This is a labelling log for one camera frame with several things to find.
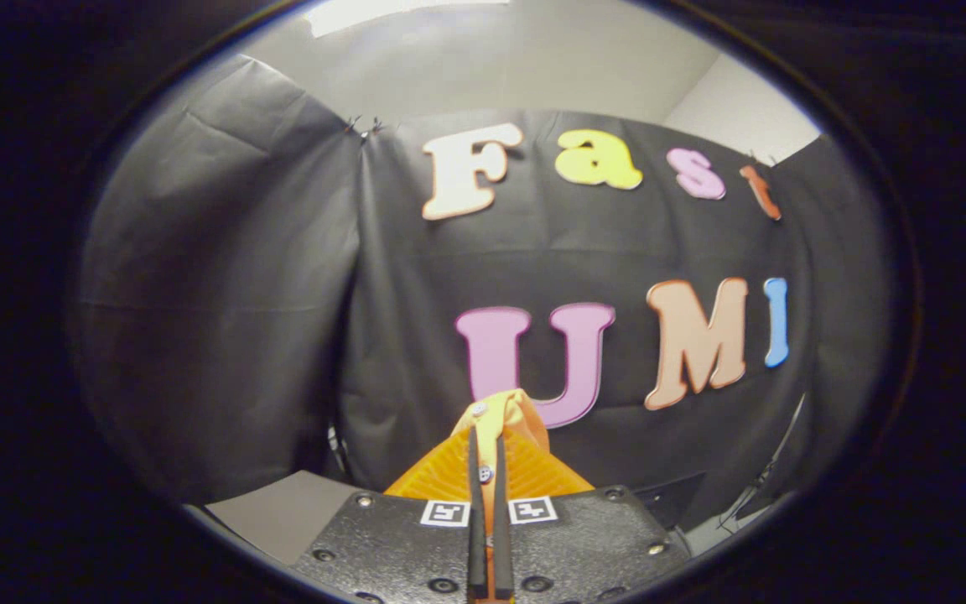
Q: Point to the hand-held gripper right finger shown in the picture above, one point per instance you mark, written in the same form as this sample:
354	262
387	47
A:
584	545

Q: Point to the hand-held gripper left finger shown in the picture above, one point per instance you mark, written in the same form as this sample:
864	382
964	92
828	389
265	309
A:
391	545

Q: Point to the orange shirt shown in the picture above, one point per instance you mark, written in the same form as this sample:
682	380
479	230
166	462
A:
506	415

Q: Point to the grey cabinet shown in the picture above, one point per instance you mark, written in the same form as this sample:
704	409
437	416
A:
282	512

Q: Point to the black backdrop cloth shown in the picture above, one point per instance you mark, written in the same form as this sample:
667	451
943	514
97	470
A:
223	294

